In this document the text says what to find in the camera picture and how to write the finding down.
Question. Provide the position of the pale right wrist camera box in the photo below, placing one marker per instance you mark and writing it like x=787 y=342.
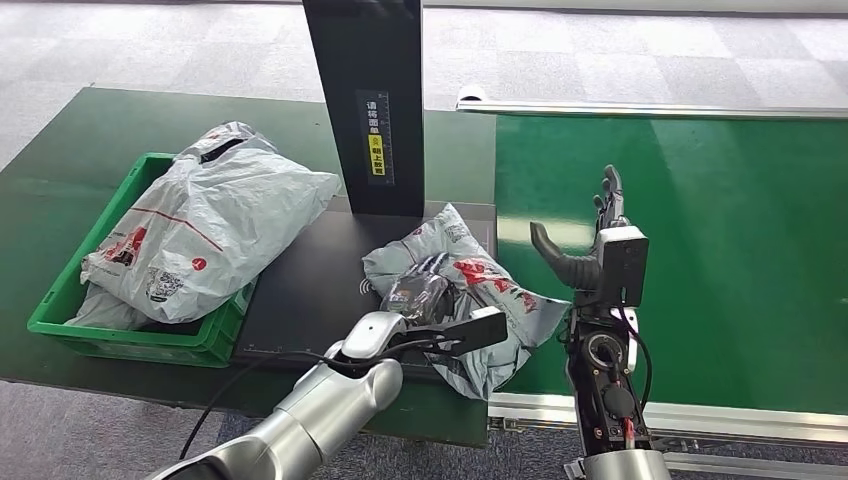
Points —
x=626 y=265

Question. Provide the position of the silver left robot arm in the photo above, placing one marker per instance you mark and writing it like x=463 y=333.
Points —
x=318 y=411

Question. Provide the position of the large grey mailer package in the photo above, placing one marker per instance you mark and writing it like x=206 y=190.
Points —
x=218 y=218

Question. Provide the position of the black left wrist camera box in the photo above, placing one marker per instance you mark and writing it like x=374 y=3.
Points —
x=474 y=331

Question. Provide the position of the small plain grey mailer package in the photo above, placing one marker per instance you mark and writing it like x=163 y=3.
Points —
x=99 y=311

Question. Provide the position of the grey red-printed mailer package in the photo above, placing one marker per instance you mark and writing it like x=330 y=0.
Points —
x=464 y=238

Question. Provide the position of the dark green table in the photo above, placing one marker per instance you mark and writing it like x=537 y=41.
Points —
x=66 y=132

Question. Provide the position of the green conveyor belt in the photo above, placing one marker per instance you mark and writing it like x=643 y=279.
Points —
x=729 y=265

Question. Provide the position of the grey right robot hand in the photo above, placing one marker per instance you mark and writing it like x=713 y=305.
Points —
x=573 y=272

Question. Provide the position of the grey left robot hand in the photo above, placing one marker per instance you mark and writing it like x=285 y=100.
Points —
x=417 y=291

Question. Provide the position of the black inbound scanning machine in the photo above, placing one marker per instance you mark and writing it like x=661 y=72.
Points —
x=318 y=285

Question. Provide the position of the green plastic crate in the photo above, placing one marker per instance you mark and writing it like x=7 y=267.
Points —
x=132 y=348

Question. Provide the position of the silver conveyor side rail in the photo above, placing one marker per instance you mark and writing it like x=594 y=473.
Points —
x=729 y=424

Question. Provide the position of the silver conveyor rail with roller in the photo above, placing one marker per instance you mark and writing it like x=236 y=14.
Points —
x=662 y=110

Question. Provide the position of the black yellow machine label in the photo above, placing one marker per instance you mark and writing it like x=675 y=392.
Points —
x=376 y=156

